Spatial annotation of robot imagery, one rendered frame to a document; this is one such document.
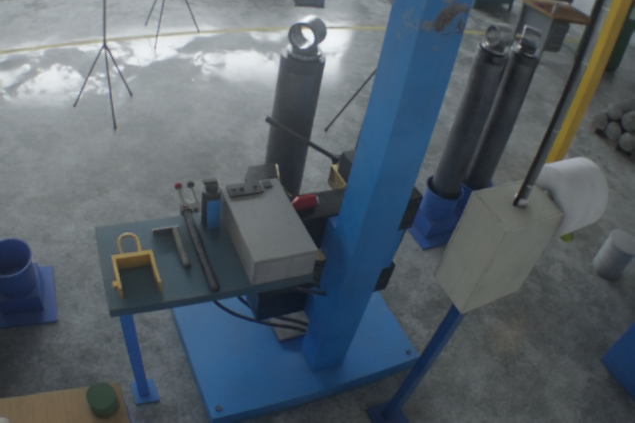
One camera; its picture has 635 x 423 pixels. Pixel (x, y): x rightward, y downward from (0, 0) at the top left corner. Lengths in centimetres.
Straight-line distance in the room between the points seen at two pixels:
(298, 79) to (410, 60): 95
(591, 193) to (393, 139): 75
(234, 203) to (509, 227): 100
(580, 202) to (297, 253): 100
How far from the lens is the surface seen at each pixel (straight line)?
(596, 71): 420
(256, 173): 239
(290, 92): 242
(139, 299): 178
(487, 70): 318
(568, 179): 176
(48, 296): 320
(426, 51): 154
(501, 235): 156
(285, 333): 283
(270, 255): 176
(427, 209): 374
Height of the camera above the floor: 248
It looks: 35 degrees down
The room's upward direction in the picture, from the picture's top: 12 degrees clockwise
